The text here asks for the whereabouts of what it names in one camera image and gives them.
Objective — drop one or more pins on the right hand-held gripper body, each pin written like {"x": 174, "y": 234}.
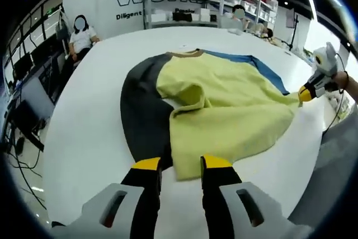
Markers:
{"x": 325, "y": 60}

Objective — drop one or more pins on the yellow blue grey garment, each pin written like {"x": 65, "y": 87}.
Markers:
{"x": 223, "y": 116}

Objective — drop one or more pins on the beige soft items pile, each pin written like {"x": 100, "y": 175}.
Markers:
{"x": 279, "y": 42}

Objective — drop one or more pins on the white crumpled cloth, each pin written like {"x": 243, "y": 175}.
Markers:
{"x": 235, "y": 32}

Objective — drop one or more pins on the dark office desk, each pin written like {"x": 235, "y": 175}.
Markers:
{"x": 25, "y": 116}

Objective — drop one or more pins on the black tripod stand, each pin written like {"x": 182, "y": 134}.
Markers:
{"x": 295, "y": 34}

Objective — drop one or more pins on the metal stand with grey bag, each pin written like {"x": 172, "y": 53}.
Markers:
{"x": 61, "y": 30}

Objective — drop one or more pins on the row of white storage bins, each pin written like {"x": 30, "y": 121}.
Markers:
{"x": 260, "y": 12}

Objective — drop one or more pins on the black computer monitor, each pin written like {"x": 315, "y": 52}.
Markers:
{"x": 22, "y": 64}

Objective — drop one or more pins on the pale board on stand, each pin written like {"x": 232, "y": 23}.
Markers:
{"x": 290, "y": 18}

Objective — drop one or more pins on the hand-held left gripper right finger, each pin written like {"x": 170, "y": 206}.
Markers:
{"x": 221, "y": 194}

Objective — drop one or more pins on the grey chair backrest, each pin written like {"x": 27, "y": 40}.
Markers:
{"x": 226, "y": 23}

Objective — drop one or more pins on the black wristband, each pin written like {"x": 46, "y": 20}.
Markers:
{"x": 346, "y": 78}

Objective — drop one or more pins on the person's right hand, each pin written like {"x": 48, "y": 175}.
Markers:
{"x": 341, "y": 80}

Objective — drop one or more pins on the black bag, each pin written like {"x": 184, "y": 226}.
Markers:
{"x": 183, "y": 17}

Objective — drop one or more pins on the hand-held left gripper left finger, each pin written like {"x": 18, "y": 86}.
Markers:
{"x": 145, "y": 194}

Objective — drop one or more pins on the white box stack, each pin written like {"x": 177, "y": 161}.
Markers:
{"x": 160, "y": 16}
{"x": 201, "y": 14}

